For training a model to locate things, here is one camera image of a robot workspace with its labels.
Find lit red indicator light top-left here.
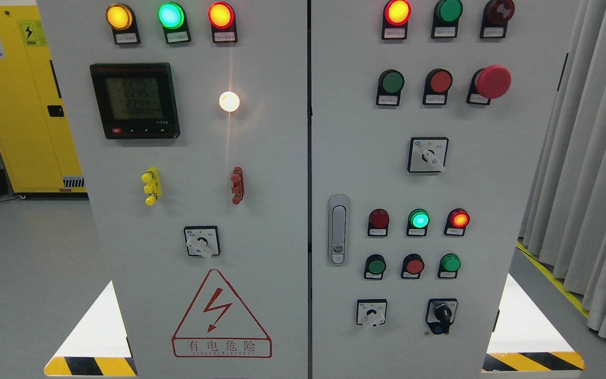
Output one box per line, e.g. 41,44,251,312
208,2,238,44

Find lit red indicator light top-right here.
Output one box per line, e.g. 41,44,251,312
381,1,411,41

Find upper right rotary switch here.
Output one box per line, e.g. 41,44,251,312
407,137,449,173

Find green push button lower left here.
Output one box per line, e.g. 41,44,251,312
363,254,386,280

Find red terminal connector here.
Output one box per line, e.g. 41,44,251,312
230,166,245,205

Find white lit indicator light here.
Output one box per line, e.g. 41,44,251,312
218,91,241,113

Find yellow floor marking tape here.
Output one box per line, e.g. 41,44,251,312
516,238,589,319

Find red electric danger warning sticker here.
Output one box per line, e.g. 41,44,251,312
171,269,272,359

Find green push button upper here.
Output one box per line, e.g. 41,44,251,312
376,69,406,106

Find green push button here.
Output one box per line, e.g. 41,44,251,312
437,253,461,279
376,69,406,106
363,254,386,280

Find left door rotary switch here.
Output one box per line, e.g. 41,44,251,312
183,226,221,258

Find yellow terminal connector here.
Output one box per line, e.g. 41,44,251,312
141,166,161,206

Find unlit green indicator light top-right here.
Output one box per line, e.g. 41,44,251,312
431,0,463,39

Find black digital power meter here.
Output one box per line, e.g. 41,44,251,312
90,62,180,140

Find right hazard striped base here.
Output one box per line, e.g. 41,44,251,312
480,275,585,378

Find lit green indicator light lower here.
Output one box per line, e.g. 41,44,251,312
406,208,430,237

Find grey electrical control cabinet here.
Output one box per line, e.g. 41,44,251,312
38,1,581,378

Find hazard striped base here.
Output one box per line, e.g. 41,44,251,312
44,282,137,378
480,275,585,378

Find green push button lower right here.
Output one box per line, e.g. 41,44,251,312
437,253,461,279

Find lower white rotary switch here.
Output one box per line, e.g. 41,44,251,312
356,299,388,330

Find black key selector switch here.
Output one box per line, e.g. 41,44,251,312
425,298,458,334

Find grey curtain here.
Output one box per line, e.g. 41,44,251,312
520,1,606,339

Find red push button lower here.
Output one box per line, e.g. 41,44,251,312
401,254,425,279

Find lit green indicator light top-left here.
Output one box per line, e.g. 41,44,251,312
158,2,191,45

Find unlit red indicator light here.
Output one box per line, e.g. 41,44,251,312
367,208,390,237

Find dark red buzzer light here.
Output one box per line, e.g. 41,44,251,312
479,0,516,39

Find red emergency stop mushroom button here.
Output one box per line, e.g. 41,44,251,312
466,65,512,106

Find left hazard striped base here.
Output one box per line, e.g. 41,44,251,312
44,282,137,378

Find lit red indicator light lower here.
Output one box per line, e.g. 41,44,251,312
444,208,471,237

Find red push button upper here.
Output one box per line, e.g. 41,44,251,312
422,68,453,106

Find silver cabinet door handle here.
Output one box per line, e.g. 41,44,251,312
328,195,350,265

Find yellow indicator light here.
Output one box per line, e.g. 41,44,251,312
106,3,141,45

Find red push button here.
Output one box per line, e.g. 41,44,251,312
422,68,453,106
401,254,425,279

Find yellow safety storage cabinet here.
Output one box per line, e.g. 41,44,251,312
0,5,86,195

